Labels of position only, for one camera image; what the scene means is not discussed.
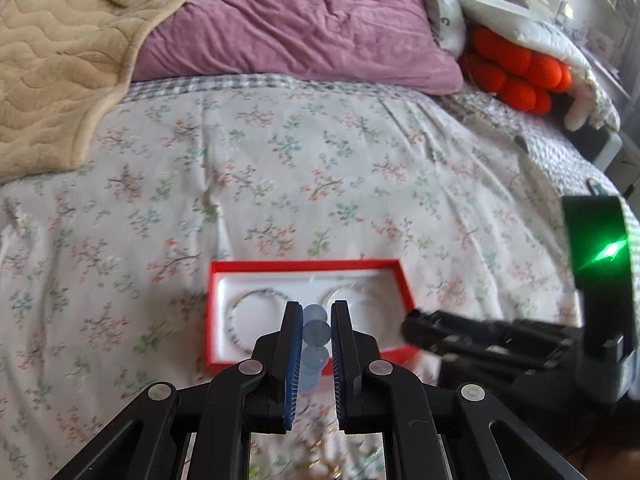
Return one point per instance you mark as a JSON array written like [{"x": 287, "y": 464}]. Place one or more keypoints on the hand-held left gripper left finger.
[{"x": 292, "y": 360}]

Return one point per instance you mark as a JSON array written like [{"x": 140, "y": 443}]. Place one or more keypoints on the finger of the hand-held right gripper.
[
  {"x": 480, "y": 357},
  {"x": 450, "y": 324}
]

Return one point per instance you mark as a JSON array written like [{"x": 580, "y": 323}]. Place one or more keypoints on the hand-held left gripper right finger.
[{"x": 340, "y": 360}]

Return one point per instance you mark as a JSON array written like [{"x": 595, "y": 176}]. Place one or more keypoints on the red jewelry box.
[{"x": 225, "y": 325}]

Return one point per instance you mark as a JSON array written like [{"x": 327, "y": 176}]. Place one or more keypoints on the dark bedside box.
[{"x": 597, "y": 145}]

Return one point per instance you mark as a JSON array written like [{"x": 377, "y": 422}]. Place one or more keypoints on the grey checked sheet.
[{"x": 550, "y": 150}]

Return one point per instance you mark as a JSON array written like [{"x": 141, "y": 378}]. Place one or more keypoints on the orange knotted cushion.
[{"x": 520, "y": 70}]

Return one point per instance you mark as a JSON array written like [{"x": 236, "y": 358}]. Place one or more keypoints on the white patterned quilt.
[{"x": 540, "y": 30}]

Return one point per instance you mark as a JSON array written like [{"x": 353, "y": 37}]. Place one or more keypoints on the white bookshelf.
[{"x": 600, "y": 20}]

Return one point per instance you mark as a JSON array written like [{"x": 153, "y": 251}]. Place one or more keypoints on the purple pillow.
[{"x": 300, "y": 25}]

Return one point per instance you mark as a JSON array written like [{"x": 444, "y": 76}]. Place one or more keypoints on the beige quilted blanket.
[{"x": 60, "y": 60}]

